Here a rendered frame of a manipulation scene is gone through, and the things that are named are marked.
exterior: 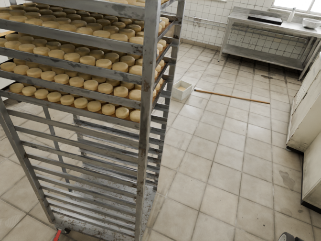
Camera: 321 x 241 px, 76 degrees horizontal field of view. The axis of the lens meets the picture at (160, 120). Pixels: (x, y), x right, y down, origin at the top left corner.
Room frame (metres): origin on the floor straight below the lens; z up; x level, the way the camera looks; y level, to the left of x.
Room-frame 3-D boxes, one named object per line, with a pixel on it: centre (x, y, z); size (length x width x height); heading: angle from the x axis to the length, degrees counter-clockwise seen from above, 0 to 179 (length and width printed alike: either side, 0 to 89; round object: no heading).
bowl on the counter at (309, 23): (4.24, -2.52, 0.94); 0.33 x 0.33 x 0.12
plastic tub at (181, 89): (2.76, -0.26, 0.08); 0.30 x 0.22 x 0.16; 148
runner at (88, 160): (0.61, 0.35, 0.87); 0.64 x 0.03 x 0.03; 80
